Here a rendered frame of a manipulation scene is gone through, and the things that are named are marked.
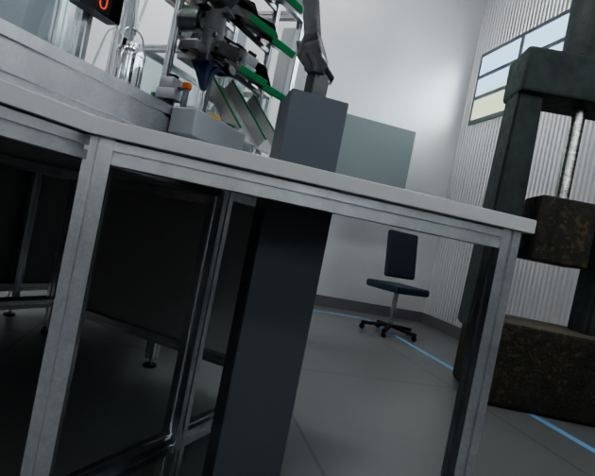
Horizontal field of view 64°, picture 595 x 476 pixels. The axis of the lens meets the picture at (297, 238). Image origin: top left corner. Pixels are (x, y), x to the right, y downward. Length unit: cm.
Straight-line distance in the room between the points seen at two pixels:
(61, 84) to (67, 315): 39
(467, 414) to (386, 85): 502
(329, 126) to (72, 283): 64
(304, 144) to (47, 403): 73
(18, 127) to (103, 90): 23
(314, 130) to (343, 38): 471
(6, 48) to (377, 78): 517
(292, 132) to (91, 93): 43
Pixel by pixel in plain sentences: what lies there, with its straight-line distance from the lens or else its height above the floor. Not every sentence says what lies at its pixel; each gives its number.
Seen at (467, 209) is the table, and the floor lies 85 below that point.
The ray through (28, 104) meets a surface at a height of 84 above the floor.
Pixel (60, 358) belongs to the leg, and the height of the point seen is 45.
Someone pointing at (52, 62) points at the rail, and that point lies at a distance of 94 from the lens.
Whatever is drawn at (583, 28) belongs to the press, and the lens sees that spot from 355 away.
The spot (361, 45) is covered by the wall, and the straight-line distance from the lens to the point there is 587.
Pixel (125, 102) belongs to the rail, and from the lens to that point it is 104.
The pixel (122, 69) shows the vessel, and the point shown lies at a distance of 237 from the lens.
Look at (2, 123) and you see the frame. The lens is 81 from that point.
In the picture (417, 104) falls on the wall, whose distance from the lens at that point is 599.
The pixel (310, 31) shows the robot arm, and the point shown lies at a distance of 128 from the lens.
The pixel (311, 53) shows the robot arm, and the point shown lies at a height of 116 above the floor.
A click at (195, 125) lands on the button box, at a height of 92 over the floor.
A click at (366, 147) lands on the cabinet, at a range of 530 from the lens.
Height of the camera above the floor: 73
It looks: level
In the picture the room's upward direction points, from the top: 11 degrees clockwise
